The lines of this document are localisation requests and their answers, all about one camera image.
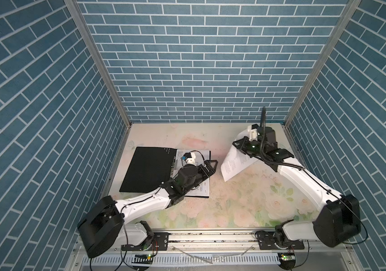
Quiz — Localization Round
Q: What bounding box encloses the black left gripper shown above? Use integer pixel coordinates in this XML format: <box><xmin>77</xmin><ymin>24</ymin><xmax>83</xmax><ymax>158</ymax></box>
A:
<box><xmin>182</xmin><ymin>159</ymin><xmax>218</xmax><ymax>195</ymax></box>

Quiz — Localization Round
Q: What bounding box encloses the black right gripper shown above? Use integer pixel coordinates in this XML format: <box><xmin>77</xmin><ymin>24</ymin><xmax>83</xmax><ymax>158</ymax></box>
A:
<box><xmin>232</xmin><ymin>136</ymin><xmax>265</xmax><ymax>159</ymax></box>

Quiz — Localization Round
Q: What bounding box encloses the technical drawing sheet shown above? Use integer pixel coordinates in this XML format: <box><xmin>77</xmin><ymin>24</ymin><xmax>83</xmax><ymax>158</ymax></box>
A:
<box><xmin>172</xmin><ymin>149</ymin><xmax>211</xmax><ymax>198</ymax></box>

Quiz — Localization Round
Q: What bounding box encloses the white text document sheet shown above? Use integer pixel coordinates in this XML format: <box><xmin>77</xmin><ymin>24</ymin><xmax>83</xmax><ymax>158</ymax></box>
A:
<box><xmin>221</xmin><ymin>146</ymin><xmax>257</xmax><ymax>182</ymax></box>

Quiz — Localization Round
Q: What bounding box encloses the orange file folder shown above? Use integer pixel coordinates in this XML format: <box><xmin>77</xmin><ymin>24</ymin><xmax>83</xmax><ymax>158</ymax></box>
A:
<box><xmin>119</xmin><ymin>147</ymin><xmax>177</xmax><ymax>193</ymax></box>

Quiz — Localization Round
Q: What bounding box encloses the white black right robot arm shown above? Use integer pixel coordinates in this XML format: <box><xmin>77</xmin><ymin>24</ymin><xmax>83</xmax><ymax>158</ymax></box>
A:
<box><xmin>233</xmin><ymin>137</ymin><xmax>366</xmax><ymax>249</ymax></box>

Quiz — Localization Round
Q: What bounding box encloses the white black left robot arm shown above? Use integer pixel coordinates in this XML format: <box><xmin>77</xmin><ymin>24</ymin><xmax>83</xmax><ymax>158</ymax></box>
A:
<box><xmin>77</xmin><ymin>160</ymin><xmax>218</xmax><ymax>259</ymax></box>

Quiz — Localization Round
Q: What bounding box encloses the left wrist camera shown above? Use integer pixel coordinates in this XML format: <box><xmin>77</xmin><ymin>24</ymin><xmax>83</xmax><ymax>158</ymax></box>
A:
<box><xmin>181</xmin><ymin>150</ymin><xmax>205</xmax><ymax>167</ymax></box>

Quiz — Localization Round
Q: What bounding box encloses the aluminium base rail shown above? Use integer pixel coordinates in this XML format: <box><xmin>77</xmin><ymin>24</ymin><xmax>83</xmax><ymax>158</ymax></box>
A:
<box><xmin>66</xmin><ymin>228</ymin><xmax>362</xmax><ymax>271</ymax></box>

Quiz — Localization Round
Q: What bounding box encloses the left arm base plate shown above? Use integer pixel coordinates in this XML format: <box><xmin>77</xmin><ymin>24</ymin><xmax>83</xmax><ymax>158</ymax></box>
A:
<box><xmin>121</xmin><ymin>232</ymin><xmax>169</xmax><ymax>251</ymax></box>

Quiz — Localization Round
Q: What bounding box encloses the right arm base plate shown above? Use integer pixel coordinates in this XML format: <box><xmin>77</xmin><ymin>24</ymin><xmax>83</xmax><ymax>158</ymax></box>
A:
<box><xmin>254</xmin><ymin>230</ymin><xmax>305</xmax><ymax>250</ymax></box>

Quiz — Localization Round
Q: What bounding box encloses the white cable duct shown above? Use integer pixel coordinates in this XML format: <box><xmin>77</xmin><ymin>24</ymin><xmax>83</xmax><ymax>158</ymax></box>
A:
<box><xmin>81</xmin><ymin>253</ymin><xmax>282</xmax><ymax>266</ymax></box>

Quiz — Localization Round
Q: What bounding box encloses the aluminium corner post right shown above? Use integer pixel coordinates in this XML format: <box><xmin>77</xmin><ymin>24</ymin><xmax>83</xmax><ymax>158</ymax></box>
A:
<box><xmin>283</xmin><ymin>0</ymin><xmax>363</xmax><ymax>128</ymax></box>

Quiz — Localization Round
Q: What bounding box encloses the aluminium corner post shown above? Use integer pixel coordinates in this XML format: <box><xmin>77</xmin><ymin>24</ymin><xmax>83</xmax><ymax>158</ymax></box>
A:
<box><xmin>283</xmin><ymin>0</ymin><xmax>363</xmax><ymax>128</ymax></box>
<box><xmin>63</xmin><ymin>0</ymin><xmax>132</xmax><ymax>128</ymax></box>

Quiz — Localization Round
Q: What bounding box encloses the aluminium corner post left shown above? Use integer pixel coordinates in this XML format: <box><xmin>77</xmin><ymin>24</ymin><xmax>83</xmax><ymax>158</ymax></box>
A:
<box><xmin>63</xmin><ymin>0</ymin><xmax>132</xmax><ymax>128</ymax></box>

